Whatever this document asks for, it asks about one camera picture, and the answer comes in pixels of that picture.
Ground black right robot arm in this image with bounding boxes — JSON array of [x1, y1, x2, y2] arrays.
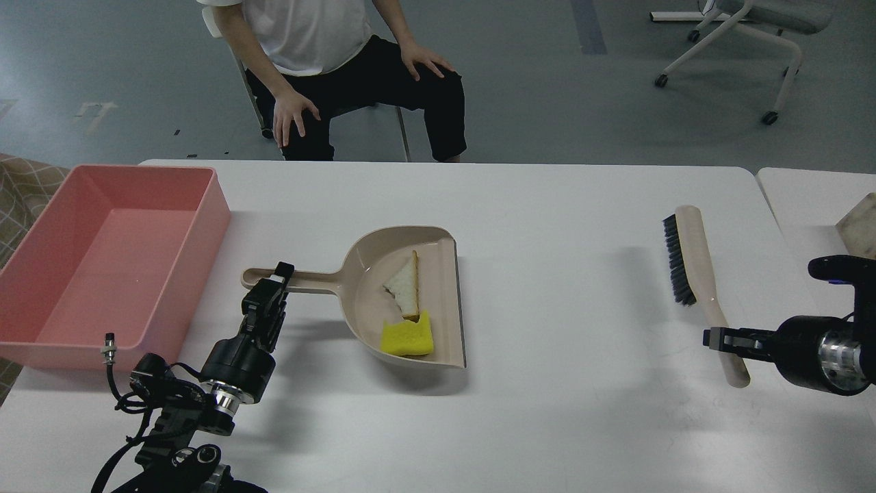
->
[[703, 255, 875, 396]]

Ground beige patterned cloth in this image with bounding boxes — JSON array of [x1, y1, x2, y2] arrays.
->
[[0, 152, 72, 405]]

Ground seated person white shirt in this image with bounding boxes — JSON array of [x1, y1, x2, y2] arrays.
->
[[205, 1, 467, 162]]

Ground white office chair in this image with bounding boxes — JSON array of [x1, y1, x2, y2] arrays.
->
[[654, 1, 838, 126]]

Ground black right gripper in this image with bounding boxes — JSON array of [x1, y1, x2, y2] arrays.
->
[[703, 316, 860, 396]]

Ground beige hand brush black bristles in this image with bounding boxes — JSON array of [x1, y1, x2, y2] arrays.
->
[[662, 205, 729, 351]]

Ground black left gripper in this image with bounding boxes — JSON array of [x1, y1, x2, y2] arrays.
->
[[199, 262, 295, 405]]

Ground pink plastic bin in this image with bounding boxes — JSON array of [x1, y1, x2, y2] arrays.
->
[[1, 164, 231, 370]]

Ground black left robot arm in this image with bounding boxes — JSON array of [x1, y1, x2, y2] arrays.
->
[[92, 262, 294, 492]]

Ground beige stone block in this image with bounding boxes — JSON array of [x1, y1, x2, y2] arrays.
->
[[835, 192, 876, 261]]

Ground yellow green sponge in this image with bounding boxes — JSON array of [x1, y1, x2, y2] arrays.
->
[[379, 311, 435, 357]]

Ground beige plastic dustpan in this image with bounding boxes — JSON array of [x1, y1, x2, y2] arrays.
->
[[241, 226, 467, 370]]

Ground triangular bread slice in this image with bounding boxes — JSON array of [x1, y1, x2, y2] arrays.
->
[[383, 251, 420, 322]]

